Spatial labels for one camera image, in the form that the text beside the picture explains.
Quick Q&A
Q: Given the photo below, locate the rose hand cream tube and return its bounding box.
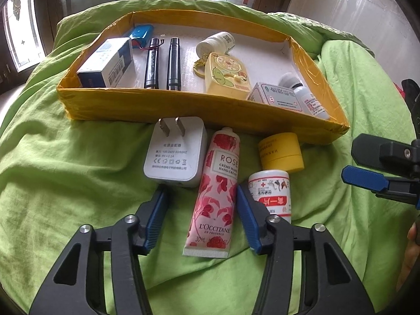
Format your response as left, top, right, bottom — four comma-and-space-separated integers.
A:
183, 127, 241, 259

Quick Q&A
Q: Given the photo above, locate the white power adapter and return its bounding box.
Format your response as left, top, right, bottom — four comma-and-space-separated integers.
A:
143, 117, 207, 188

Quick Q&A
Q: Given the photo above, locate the grey white medicine bottle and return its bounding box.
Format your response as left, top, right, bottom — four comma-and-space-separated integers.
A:
279, 72, 330, 120

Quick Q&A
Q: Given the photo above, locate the yellow round jar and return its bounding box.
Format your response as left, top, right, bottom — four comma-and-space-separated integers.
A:
258, 132, 305, 174

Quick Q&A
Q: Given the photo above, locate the white bottle red label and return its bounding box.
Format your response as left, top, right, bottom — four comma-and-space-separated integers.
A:
248, 170, 292, 223

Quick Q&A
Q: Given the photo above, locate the white red ointment box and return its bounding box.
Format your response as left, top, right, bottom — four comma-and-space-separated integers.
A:
247, 82, 303, 112

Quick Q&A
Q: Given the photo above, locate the black pen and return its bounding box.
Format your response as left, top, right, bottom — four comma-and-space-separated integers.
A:
144, 38, 160, 89
167, 37, 182, 91

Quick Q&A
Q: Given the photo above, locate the blue white medicine box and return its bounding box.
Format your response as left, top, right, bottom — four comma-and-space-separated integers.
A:
77, 37, 133, 87

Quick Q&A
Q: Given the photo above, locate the yellow cartoon timer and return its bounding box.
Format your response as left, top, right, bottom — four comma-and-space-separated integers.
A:
193, 52, 251, 99

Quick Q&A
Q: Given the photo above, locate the blue battery pack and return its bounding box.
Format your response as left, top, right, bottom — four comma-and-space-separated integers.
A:
129, 24, 154, 50

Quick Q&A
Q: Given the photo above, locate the white bottle QR label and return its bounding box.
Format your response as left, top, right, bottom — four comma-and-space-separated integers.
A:
196, 31, 236, 58

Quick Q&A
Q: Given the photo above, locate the person's right hand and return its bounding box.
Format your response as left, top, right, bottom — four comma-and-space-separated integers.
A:
397, 223, 419, 291

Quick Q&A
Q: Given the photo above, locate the black bag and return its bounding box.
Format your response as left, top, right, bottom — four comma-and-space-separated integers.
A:
402, 79, 420, 133

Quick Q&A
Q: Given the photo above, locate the green bed sheet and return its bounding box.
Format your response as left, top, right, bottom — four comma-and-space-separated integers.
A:
1, 0, 417, 310

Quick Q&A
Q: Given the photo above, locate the yellow cardboard tray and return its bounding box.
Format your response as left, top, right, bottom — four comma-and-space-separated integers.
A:
57, 9, 350, 144

